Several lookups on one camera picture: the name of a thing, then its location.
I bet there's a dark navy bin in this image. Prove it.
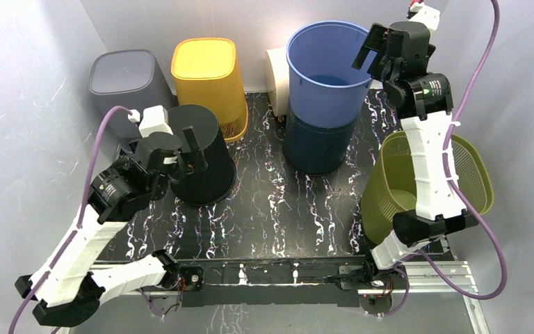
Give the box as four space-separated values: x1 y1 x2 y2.
283 111 358 176

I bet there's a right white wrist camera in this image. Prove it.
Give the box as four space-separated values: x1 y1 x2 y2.
407 0 440 33

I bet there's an orange mesh waste basket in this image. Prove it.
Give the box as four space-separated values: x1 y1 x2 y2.
170 37 248 143

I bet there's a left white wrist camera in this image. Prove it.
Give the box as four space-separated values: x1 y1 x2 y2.
128 105 173 138

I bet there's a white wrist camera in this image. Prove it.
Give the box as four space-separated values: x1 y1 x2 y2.
128 105 173 138
407 0 440 33

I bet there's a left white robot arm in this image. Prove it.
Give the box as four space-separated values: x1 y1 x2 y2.
15 126 207 328

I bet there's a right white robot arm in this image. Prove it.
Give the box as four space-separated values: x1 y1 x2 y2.
326 21 478 289

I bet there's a white curved plastic object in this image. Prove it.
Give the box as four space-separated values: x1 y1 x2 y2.
266 47 289 118

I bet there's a blue plastic bin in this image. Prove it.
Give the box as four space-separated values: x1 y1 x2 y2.
286 21 375 128

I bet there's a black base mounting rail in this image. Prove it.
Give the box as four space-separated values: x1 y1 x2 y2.
183 256 383 308

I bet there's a grey mesh waste basket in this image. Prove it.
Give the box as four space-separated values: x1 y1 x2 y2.
88 49 176 139

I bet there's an olive green mesh basket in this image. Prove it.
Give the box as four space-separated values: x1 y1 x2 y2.
361 131 494 244

